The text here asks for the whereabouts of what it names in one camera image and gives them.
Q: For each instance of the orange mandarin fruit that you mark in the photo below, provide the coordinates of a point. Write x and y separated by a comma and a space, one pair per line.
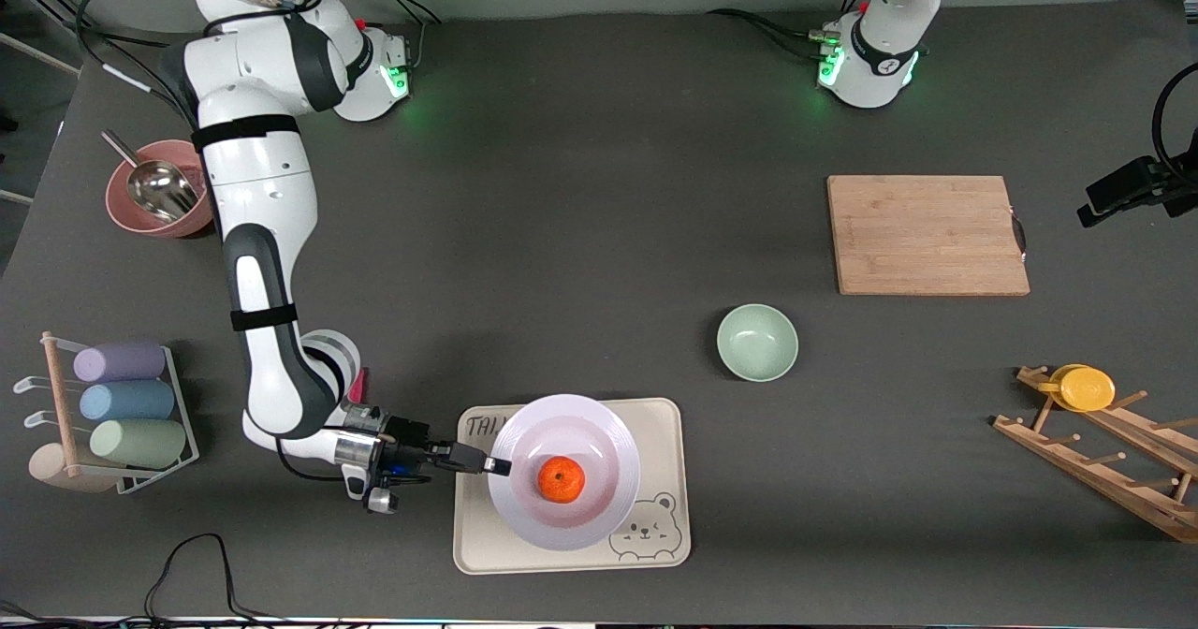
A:
561, 479

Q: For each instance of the metal scoop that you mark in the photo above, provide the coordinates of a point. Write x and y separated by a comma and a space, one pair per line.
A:
159, 187

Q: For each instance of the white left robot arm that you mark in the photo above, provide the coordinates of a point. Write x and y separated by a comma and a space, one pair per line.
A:
880, 58

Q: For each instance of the cream bear print tray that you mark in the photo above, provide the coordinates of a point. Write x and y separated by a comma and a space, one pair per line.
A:
660, 423

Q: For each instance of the green cup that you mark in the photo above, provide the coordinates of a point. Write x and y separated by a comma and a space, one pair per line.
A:
138, 444

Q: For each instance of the pink folded cloth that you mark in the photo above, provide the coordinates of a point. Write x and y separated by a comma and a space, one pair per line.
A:
358, 387

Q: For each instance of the purple cup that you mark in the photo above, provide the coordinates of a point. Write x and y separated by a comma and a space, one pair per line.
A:
120, 362

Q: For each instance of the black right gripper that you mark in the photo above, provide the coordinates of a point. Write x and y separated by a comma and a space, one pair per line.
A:
408, 444

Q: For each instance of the white round plate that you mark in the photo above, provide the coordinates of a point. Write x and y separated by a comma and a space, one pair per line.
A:
580, 423

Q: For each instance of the wooden peg drying rack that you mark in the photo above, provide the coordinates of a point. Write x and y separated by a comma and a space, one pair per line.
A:
1104, 475

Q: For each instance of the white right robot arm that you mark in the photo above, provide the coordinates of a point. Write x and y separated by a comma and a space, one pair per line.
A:
262, 189

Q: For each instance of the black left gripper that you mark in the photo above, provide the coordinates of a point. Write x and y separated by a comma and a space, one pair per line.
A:
1186, 162

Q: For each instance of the pink bowl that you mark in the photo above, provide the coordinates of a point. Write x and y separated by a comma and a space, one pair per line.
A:
140, 222

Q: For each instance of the pale green bowl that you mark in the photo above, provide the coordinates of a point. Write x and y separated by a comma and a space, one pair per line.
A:
757, 343

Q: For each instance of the yellow cup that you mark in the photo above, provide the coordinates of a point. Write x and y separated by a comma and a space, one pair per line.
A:
1086, 388

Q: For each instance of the beige cup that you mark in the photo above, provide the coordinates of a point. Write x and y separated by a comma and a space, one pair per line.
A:
51, 468

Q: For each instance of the blue cup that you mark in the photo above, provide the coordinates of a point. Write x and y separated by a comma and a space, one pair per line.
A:
126, 402

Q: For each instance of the wooden cutting board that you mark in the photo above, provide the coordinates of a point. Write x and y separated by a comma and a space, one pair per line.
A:
922, 236

